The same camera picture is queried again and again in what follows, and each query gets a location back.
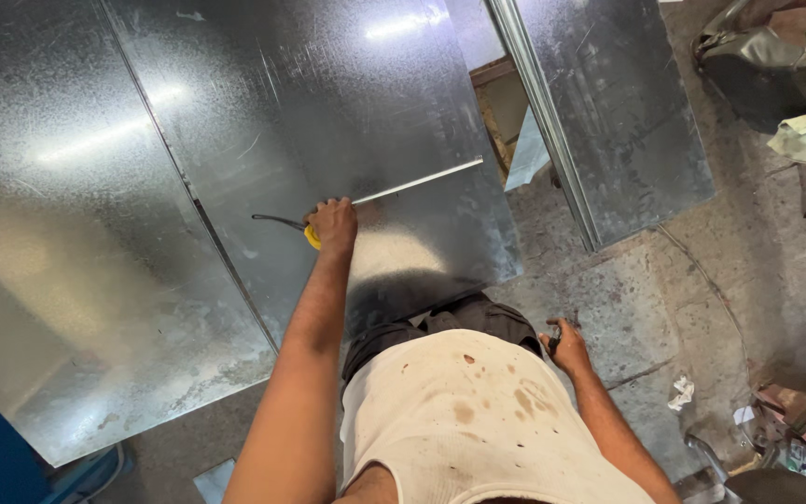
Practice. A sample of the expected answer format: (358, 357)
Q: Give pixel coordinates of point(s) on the wooden frame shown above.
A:
(494, 91)

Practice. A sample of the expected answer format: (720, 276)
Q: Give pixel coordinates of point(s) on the dark grey trousers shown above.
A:
(473, 315)

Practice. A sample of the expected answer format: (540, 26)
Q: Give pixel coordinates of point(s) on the person's right hand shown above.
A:
(571, 350)

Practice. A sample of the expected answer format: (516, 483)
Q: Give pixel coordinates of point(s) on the yellow tape measure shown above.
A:
(312, 238)

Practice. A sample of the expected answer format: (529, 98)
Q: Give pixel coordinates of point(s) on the crumpled white paper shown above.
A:
(681, 392)

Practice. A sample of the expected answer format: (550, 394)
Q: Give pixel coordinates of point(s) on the black bag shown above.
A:
(760, 70)

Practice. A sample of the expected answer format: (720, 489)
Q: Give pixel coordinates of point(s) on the galvanized sheet with folded edge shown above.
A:
(620, 119)

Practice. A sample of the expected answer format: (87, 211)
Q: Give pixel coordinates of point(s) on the small metal scrap plate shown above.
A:
(215, 481)

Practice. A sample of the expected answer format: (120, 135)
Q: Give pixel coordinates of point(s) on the heap of metal tools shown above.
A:
(774, 441)

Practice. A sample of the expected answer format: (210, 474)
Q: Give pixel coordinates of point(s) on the stained white sleeveless shirt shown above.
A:
(473, 427)

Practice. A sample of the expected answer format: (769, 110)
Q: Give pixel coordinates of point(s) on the small dark marker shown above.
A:
(554, 343)

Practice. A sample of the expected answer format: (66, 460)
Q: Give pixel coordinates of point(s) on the large galvanized steel sheet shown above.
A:
(60, 210)

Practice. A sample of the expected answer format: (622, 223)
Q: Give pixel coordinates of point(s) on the person's left hand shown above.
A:
(336, 227)

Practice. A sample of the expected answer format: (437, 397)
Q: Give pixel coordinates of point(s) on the person's left fingers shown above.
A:
(329, 206)

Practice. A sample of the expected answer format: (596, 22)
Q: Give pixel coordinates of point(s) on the small galvanized sheet offcut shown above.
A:
(527, 157)

